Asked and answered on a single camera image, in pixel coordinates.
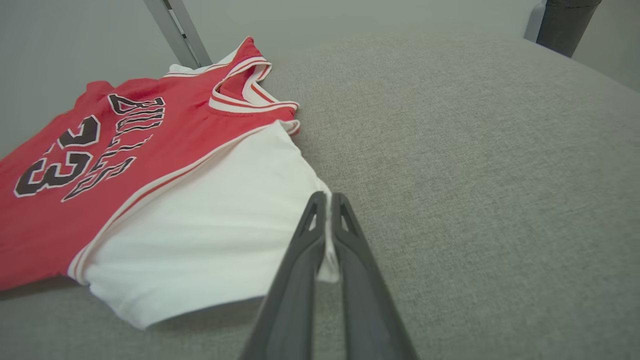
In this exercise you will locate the aluminium partition post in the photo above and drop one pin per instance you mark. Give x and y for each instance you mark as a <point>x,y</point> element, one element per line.
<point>182,35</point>

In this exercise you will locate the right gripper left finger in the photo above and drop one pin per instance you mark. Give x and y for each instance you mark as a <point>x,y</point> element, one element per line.
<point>290,310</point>

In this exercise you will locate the dark grey cylindrical post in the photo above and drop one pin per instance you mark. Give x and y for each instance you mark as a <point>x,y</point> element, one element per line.
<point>567,25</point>

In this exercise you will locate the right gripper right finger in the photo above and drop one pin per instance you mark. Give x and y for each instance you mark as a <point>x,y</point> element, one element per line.
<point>367,310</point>

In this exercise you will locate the red and white basketball jersey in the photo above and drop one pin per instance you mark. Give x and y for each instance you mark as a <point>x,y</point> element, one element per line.
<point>150,150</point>

